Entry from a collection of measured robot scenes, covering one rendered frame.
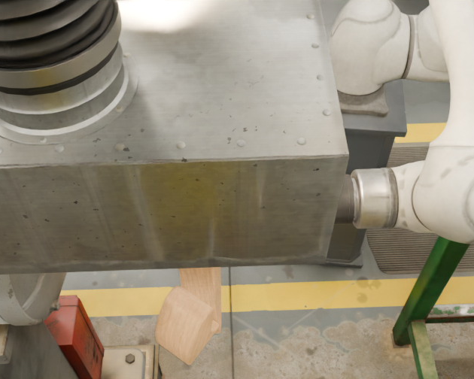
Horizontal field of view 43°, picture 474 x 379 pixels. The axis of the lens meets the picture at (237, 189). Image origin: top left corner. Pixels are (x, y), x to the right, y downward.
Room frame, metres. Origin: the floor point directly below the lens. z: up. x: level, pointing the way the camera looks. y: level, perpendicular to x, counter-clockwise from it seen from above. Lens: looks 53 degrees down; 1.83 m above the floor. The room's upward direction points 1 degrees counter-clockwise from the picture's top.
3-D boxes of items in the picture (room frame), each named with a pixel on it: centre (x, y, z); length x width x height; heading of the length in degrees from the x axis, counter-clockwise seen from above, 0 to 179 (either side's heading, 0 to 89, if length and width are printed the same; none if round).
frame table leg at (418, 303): (0.75, -0.51, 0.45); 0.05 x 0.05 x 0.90; 2
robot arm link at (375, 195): (0.52, -0.20, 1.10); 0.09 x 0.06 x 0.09; 2
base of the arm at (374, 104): (1.16, -0.29, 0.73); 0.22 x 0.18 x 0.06; 84
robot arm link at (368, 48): (1.16, -0.32, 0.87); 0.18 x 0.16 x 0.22; 85
